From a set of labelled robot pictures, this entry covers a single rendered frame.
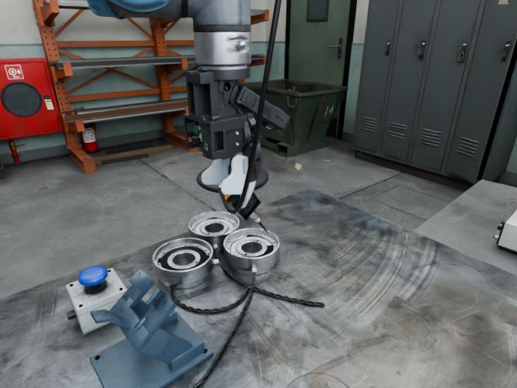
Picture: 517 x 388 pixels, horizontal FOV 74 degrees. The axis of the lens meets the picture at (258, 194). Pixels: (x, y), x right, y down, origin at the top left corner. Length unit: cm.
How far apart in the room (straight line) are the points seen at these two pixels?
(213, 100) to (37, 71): 360
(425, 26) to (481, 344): 296
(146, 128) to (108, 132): 45
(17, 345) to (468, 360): 61
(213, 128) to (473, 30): 287
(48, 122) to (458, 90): 374
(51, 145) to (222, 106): 392
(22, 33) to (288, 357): 401
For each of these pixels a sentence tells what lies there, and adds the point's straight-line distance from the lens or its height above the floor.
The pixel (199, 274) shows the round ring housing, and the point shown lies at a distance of 60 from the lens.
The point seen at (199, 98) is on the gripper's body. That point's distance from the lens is 48.
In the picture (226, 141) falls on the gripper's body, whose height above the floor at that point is 106.
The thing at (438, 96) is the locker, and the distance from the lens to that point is 330.
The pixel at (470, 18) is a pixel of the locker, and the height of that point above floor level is 131.
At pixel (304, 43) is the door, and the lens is 485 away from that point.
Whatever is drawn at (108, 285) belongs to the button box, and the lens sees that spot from 59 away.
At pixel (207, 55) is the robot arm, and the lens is 47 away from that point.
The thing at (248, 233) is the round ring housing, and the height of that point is 83.
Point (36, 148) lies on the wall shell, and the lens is 435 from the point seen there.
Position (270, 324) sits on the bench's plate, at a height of 80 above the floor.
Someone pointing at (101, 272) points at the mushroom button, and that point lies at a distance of 57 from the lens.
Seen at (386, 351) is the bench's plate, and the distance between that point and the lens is 54.
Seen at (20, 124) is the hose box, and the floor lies 42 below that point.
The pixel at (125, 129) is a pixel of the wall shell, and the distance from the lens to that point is 451.
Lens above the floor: 119
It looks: 25 degrees down
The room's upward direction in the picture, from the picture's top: straight up
